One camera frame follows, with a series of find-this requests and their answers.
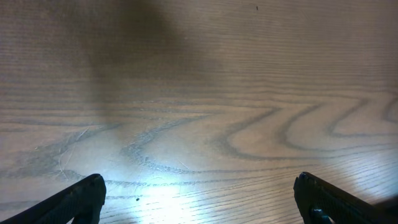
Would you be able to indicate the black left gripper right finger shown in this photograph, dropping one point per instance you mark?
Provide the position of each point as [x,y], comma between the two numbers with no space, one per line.
[321,202]

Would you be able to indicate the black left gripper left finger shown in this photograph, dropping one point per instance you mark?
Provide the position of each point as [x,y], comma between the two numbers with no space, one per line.
[80,203]

